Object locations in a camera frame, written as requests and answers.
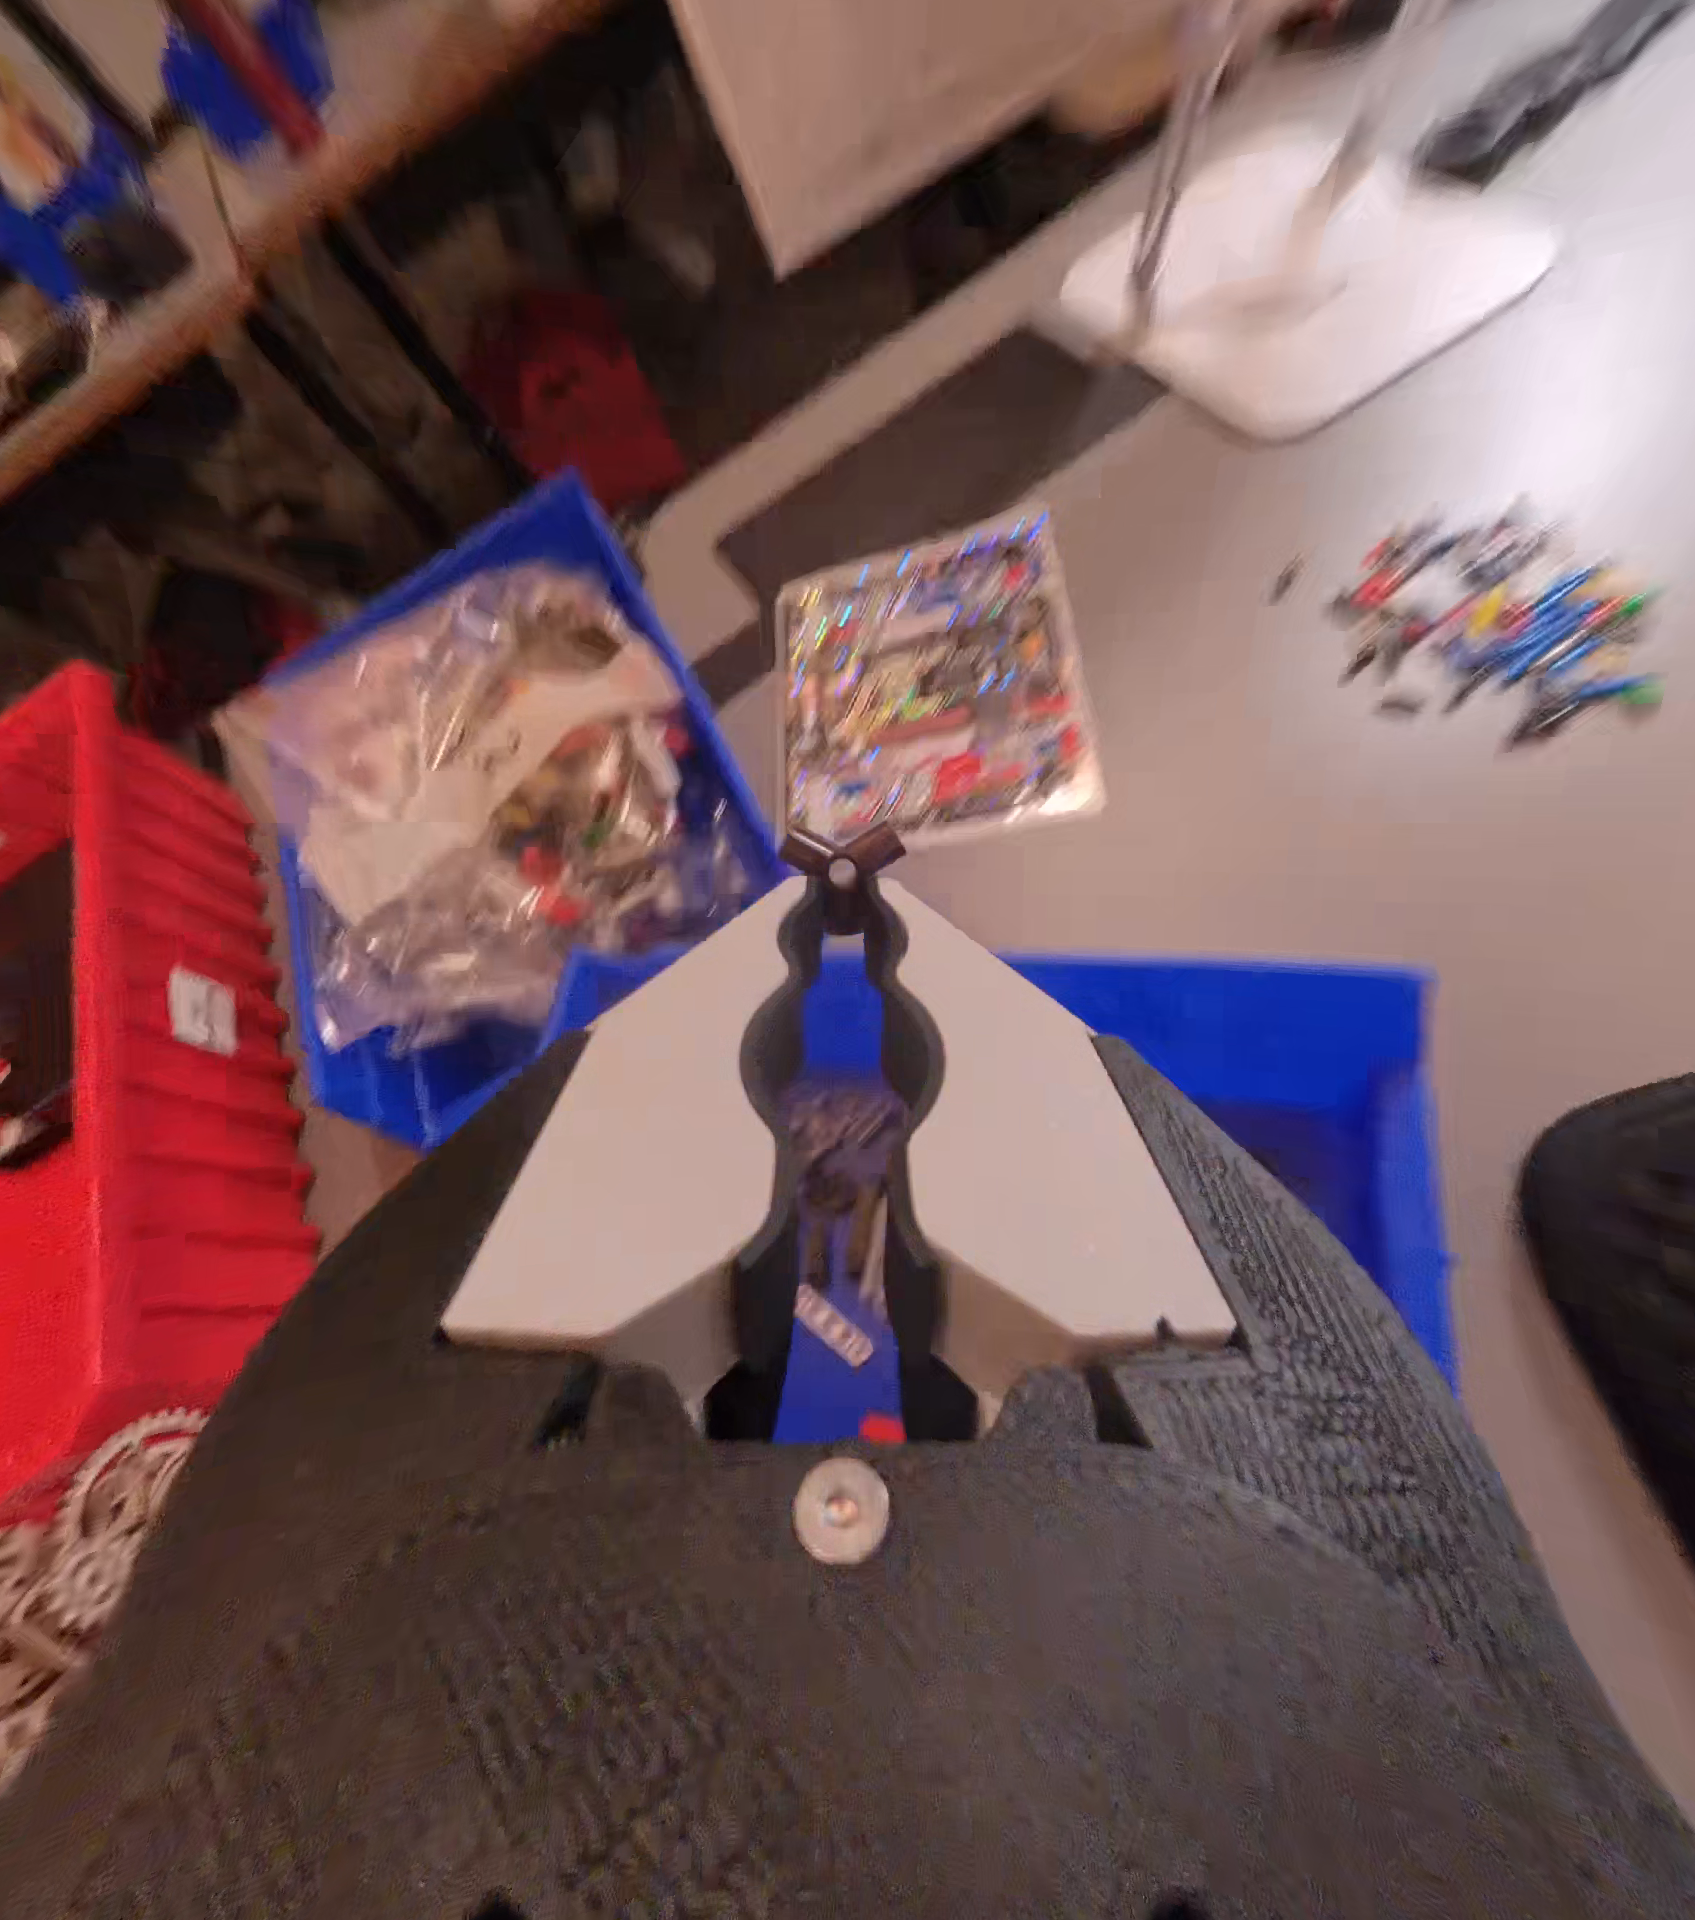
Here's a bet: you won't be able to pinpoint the holographic sticker sheet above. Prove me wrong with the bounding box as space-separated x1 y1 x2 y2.
771 505 1107 852

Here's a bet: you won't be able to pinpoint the red plastic crate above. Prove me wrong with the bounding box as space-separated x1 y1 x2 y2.
0 660 328 1596

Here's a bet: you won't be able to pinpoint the pile of small lego pins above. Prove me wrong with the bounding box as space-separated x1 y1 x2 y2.
1263 498 1671 757

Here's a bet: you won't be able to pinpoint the blue bin with bags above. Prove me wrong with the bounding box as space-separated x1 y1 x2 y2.
260 469 791 1155

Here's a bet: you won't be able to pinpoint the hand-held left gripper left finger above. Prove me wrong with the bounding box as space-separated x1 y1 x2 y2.
436 877 819 1428

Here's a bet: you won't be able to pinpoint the dark brown lego connector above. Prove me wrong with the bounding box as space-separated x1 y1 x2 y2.
781 818 911 941

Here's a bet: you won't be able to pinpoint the red bag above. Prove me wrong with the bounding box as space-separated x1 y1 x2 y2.
470 288 687 513

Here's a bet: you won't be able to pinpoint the wooden workbench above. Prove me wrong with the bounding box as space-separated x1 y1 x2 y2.
0 0 624 595

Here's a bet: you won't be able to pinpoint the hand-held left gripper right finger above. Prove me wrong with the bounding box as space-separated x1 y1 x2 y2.
861 877 1239 1440

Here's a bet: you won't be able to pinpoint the black mesh armrest pad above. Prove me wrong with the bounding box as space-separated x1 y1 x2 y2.
1519 1056 1695 1735

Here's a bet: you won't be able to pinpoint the white stand base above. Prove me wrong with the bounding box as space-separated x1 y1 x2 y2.
1057 0 1565 448

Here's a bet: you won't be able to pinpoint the blue plastic bin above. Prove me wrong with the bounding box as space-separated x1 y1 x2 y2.
544 948 1461 1446

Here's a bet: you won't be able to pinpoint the clear bags of lego parts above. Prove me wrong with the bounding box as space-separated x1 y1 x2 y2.
214 567 735 1056

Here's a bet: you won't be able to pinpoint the blue plastic part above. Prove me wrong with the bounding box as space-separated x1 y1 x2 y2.
0 133 192 307
162 0 336 157

